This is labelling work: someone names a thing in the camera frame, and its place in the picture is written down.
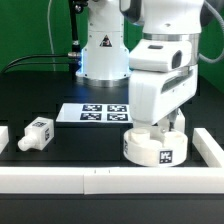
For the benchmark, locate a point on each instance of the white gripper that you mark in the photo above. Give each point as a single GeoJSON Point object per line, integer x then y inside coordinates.
{"type": "Point", "coordinates": [164, 76]}

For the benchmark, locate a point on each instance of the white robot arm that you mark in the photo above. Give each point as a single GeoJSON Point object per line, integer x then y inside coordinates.
{"type": "Point", "coordinates": [115, 27]}

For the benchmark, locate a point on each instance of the white front fence bar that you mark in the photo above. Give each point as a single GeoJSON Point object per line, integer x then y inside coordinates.
{"type": "Point", "coordinates": [51, 180]}

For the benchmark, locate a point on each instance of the white marker sheet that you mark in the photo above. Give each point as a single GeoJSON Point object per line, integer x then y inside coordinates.
{"type": "Point", "coordinates": [89, 112]}

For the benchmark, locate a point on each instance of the white left fence bar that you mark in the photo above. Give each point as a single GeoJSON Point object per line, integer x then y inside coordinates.
{"type": "Point", "coordinates": [4, 137]}

